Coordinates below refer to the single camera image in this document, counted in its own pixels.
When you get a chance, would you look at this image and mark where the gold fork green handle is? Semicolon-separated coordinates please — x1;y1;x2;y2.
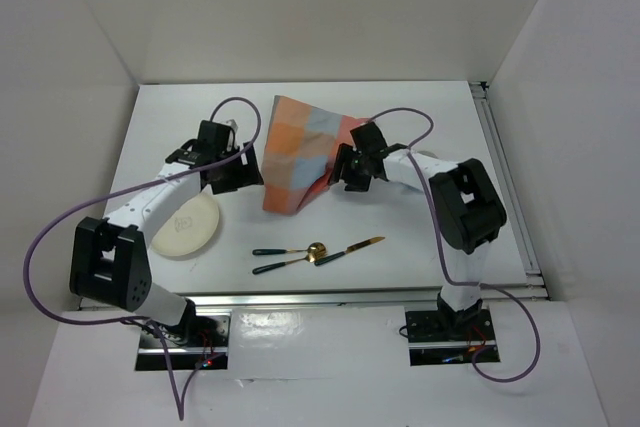
252;243;326;256

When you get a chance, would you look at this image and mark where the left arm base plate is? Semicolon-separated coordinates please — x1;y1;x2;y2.
135;312;231;372

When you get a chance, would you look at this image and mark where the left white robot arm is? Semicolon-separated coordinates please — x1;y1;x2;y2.
69;120;263;346

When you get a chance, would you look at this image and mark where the cream ceramic plate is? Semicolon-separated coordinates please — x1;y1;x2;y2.
151;193;220;258

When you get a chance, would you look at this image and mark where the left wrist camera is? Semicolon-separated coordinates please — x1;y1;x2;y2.
224;119;238;153

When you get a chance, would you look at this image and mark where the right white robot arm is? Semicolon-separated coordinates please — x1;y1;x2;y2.
329;122;507;339

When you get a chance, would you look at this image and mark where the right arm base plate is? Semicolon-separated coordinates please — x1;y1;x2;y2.
398;309;500;366

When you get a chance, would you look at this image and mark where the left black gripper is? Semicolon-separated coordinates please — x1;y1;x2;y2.
210;141;263;195

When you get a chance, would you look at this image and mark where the checkered orange blue cloth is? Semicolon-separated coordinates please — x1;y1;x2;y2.
261;96;365;216

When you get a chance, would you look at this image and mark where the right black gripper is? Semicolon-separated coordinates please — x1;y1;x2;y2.
327;142;372;193

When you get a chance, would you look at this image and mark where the gold knife green handle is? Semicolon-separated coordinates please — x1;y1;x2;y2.
314;236;384;267

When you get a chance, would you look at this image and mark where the gold spoon green handle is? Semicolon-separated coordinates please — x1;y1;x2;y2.
252;248;327;275

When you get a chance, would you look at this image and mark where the light blue mug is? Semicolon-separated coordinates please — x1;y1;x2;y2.
415;150;438;159

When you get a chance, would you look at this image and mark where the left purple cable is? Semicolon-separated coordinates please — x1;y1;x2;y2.
23;96;263;421

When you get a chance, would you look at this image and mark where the aluminium frame rail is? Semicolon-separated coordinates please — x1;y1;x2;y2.
79;79;551;311

